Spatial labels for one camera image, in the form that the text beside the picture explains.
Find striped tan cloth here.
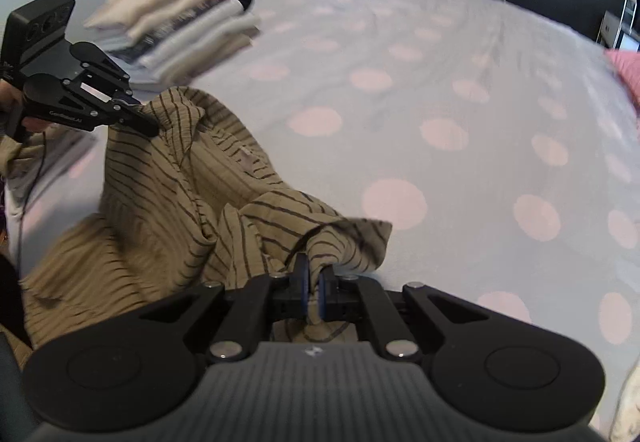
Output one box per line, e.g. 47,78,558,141
0,134,46,193

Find beige folded garment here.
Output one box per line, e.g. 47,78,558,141
82,0,230,38

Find person's left hand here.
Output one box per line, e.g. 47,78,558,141
0,79,48,137

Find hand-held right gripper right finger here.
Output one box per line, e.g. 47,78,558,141
317,267,488,360

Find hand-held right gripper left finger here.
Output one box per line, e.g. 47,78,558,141
140,252,311,363

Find white box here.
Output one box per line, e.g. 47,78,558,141
597,10,640,52

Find polka dot bed sheet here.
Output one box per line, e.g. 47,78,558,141
65,0,640,433

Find striped brown shirt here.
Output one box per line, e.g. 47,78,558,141
20,86,393,353

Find stack of folded clothes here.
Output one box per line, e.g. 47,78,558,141
132,0,262,82

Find dark floral folded garment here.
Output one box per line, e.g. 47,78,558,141
107,0,241,67

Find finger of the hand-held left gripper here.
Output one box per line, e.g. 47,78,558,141
80,66,137,103
92,96,162,139

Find pink pillow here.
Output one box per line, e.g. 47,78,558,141
604,49,640,117

